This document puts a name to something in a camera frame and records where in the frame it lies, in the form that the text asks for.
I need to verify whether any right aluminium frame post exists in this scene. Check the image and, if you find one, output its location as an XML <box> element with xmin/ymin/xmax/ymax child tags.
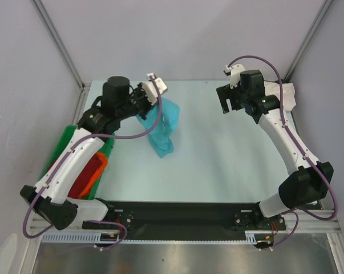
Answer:
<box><xmin>283</xmin><ymin>0</ymin><xmax>335</xmax><ymax>82</ymax></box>

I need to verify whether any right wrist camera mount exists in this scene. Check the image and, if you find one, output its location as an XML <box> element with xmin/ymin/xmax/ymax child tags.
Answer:
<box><xmin>224</xmin><ymin>64</ymin><xmax>246</xmax><ymax>88</ymax></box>

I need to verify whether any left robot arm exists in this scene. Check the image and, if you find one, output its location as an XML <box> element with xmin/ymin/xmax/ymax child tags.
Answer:
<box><xmin>20</xmin><ymin>73</ymin><xmax>168</xmax><ymax>230</ymax></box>

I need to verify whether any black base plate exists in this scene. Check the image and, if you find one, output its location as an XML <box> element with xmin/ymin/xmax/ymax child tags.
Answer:
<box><xmin>82</xmin><ymin>201</ymin><xmax>286</xmax><ymax>242</ymax></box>

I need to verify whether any light blue t-shirt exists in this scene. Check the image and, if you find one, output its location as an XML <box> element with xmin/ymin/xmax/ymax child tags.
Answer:
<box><xmin>147</xmin><ymin>98</ymin><xmax>180</xmax><ymax>158</ymax></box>

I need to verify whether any white cable duct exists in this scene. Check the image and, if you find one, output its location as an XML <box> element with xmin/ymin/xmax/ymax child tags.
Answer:
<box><xmin>42</xmin><ymin>232</ymin><xmax>264</xmax><ymax>245</ymax></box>

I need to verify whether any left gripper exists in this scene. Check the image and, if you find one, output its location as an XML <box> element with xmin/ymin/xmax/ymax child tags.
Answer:
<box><xmin>117</xmin><ymin>82</ymin><xmax>160</xmax><ymax>120</ymax></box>

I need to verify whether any aluminium frame post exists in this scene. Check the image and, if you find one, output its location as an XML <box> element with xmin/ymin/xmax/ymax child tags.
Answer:
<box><xmin>30</xmin><ymin>0</ymin><xmax>84</xmax><ymax>90</ymax></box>
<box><xmin>283</xmin><ymin>0</ymin><xmax>335</xmax><ymax>82</ymax></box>

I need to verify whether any orange t-shirt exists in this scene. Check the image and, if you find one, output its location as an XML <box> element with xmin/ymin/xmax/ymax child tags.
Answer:
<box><xmin>78</xmin><ymin>152</ymin><xmax>108</xmax><ymax>199</ymax></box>

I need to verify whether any white folded t-shirt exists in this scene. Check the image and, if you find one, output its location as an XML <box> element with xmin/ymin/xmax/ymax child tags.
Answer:
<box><xmin>264</xmin><ymin>81</ymin><xmax>296</xmax><ymax>112</ymax></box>

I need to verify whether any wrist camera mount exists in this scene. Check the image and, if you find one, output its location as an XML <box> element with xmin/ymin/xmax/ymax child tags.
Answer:
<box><xmin>141</xmin><ymin>73</ymin><xmax>168</xmax><ymax>106</ymax></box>
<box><xmin>224</xmin><ymin>64</ymin><xmax>246</xmax><ymax>88</ymax></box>

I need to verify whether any dark red t-shirt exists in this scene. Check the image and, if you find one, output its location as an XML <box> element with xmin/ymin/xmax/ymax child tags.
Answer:
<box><xmin>67</xmin><ymin>160</ymin><xmax>91</xmax><ymax>199</ymax></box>

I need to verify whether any left aluminium frame post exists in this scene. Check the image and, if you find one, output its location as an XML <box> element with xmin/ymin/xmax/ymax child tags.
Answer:
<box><xmin>30</xmin><ymin>0</ymin><xmax>84</xmax><ymax>90</ymax></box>

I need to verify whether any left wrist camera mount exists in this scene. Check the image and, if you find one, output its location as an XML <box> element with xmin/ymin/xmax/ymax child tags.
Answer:
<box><xmin>141</xmin><ymin>73</ymin><xmax>168</xmax><ymax>106</ymax></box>

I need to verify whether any aluminium frame rail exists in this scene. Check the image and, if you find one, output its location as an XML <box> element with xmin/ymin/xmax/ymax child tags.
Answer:
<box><xmin>27</xmin><ymin>210</ymin><xmax>341</xmax><ymax>233</ymax></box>

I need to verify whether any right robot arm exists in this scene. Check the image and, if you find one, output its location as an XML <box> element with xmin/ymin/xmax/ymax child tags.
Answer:
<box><xmin>216</xmin><ymin>64</ymin><xmax>334</xmax><ymax>229</ymax></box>

